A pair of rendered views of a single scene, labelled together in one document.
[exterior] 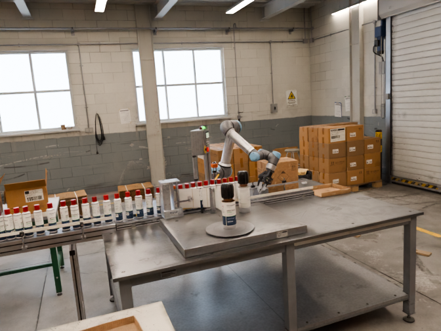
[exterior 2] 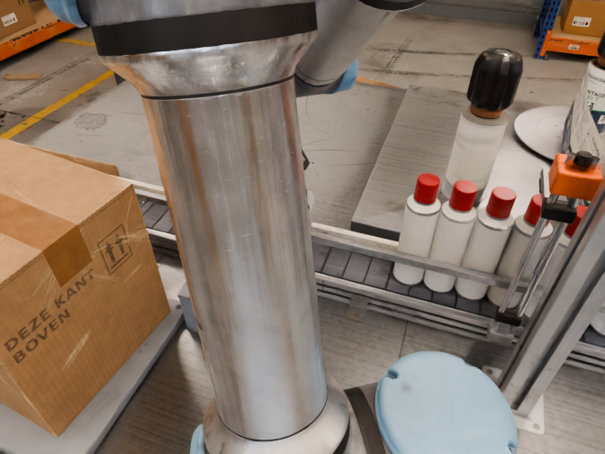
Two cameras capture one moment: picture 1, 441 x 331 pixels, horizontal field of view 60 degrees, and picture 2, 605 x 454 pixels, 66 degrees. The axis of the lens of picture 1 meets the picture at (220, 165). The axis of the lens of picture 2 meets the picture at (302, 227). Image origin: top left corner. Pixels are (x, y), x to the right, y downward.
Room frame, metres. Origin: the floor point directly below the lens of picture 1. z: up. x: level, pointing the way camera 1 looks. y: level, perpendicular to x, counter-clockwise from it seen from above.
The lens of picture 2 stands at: (3.54, 0.09, 1.48)
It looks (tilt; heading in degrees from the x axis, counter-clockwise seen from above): 41 degrees down; 220
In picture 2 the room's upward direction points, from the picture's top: straight up
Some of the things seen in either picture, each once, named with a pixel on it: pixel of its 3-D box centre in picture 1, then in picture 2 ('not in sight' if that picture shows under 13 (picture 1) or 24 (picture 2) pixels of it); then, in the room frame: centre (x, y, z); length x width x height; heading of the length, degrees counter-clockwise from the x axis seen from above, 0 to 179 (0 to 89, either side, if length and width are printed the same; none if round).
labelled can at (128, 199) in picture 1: (128, 205); not in sight; (2.70, 0.68, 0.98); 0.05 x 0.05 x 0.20
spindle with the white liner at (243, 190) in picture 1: (243, 191); (480, 130); (2.71, -0.16, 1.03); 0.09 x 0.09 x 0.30
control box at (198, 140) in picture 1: (200, 142); not in sight; (2.99, 0.14, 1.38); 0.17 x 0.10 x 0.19; 165
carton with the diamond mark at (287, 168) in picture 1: (277, 175); (17, 274); (3.45, -0.52, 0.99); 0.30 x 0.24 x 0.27; 103
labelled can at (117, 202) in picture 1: (118, 207); not in sight; (2.68, 0.75, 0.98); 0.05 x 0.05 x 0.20
